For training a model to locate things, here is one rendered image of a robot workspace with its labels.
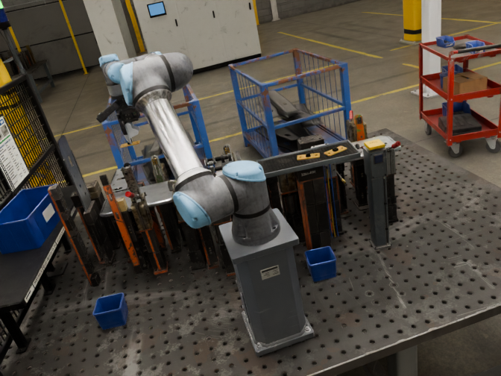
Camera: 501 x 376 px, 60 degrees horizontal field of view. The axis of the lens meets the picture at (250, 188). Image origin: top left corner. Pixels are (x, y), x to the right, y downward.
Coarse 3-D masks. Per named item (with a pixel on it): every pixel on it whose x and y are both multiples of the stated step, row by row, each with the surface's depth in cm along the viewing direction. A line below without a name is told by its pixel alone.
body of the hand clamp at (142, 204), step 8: (144, 200) 180; (136, 208) 176; (144, 208) 177; (136, 216) 178; (144, 216) 178; (136, 224) 180; (144, 224) 180; (152, 224) 184; (144, 232) 183; (152, 232) 183; (144, 240) 185; (152, 240) 185; (152, 248) 187; (160, 248) 190; (152, 256) 188; (160, 256) 188; (152, 264) 190; (160, 264) 190; (160, 272) 192
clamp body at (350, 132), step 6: (348, 120) 215; (348, 126) 214; (354, 126) 207; (366, 126) 208; (348, 132) 218; (354, 132) 209; (366, 132) 209; (348, 138) 218; (354, 138) 210; (366, 138) 211; (354, 180) 225; (366, 180) 222; (354, 186) 226; (366, 186) 223
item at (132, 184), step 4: (128, 164) 174; (124, 168) 171; (128, 168) 171; (124, 172) 172; (128, 172) 171; (132, 172) 173; (124, 176) 173; (128, 176) 173; (132, 176) 173; (128, 180) 174; (132, 180) 174; (128, 184) 175; (132, 184) 176; (136, 184) 176; (132, 188) 177; (136, 188) 177; (136, 192) 178; (140, 192) 180; (140, 196) 179; (136, 200) 182
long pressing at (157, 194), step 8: (384, 136) 205; (360, 144) 201; (352, 160) 190; (152, 184) 205; (160, 184) 204; (120, 192) 204; (152, 192) 197; (160, 192) 195; (168, 192) 194; (104, 200) 201; (128, 200) 195; (152, 200) 190; (160, 200) 188; (168, 200) 187; (104, 208) 192; (128, 208) 187; (104, 216) 187
